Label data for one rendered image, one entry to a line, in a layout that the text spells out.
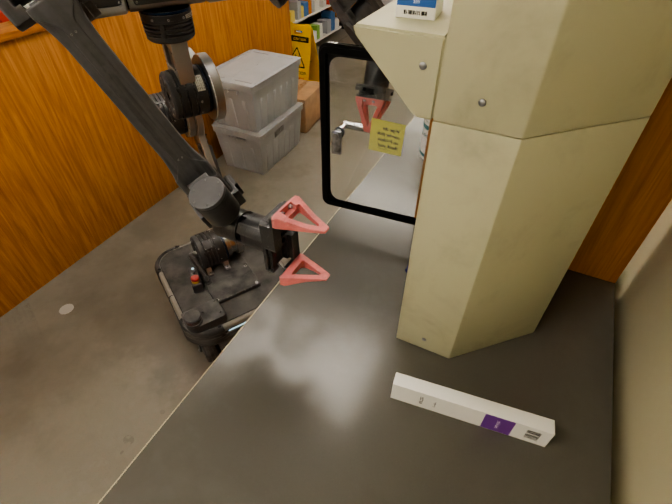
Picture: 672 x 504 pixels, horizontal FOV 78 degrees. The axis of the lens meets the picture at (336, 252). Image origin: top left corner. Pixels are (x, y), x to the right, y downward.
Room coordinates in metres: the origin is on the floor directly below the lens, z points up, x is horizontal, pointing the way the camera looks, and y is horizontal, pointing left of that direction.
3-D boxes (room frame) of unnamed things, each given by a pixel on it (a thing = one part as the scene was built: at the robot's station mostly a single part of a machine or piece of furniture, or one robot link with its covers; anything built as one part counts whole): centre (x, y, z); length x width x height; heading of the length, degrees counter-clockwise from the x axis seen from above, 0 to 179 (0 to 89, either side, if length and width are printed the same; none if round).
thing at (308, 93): (3.44, 0.32, 0.14); 0.41 x 0.32 x 0.28; 159
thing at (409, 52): (0.67, -0.14, 1.46); 0.32 x 0.12 x 0.10; 153
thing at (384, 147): (0.84, -0.11, 1.19); 0.30 x 0.01 x 0.40; 68
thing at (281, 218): (0.49, 0.05, 1.24); 0.09 x 0.07 x 0.07; 63
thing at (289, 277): (0.49, 0.05, 1.17); 0.09 x 0.07 x 0.07; 63
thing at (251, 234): (0.52, 0.12, 1.21); 0.07 x 0.07 x 0.10; 63
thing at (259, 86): (2.88, 0.55, 0.49); 0.60 x 0.42 x 0.33; 153
